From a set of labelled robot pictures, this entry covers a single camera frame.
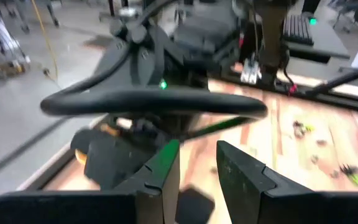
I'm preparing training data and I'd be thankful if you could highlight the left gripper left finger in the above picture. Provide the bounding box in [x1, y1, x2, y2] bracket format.
[113, 139, 180, 224]

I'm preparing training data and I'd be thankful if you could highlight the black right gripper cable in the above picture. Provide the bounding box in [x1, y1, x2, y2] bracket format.
[39, 0, 269, 119]

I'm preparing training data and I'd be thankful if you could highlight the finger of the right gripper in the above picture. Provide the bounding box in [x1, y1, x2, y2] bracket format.
[110, 133, 167, 189]
[70, 129, 117, 187]

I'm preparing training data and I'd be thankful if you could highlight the black computer keyboard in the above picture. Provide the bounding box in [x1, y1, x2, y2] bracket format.
[283, 14, 315, 46]

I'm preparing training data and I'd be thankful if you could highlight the grey desk with keyboard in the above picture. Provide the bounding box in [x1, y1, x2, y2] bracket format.
[283, 14, 351, 63]

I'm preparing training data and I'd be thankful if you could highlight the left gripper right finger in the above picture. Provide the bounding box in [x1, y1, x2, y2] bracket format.
[216, 140, 312, 224]

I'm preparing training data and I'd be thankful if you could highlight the thin yellow cord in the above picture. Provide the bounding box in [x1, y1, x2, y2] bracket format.
[31, 0, 59, 80]

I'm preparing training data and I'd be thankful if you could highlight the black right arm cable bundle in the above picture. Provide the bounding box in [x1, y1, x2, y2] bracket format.
[305, 63, 358, 98]

